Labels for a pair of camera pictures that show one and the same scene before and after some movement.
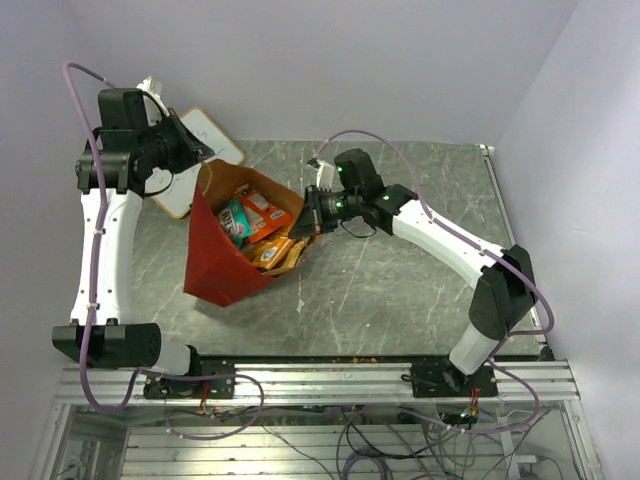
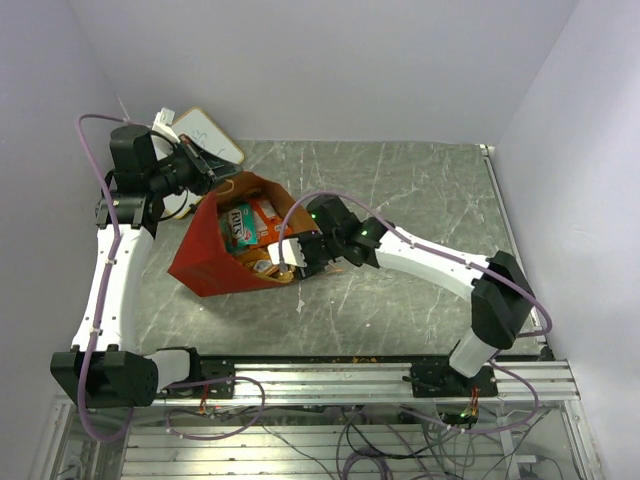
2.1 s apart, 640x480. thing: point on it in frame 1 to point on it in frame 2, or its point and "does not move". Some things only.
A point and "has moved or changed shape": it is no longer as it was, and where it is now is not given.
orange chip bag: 277,256 has moved or changed shape
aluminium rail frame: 325,421 does not move
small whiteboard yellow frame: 177,189 does not move
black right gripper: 311,213 to 302,259
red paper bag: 216,269 has moved or changed shape
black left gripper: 192,147 to 207,179
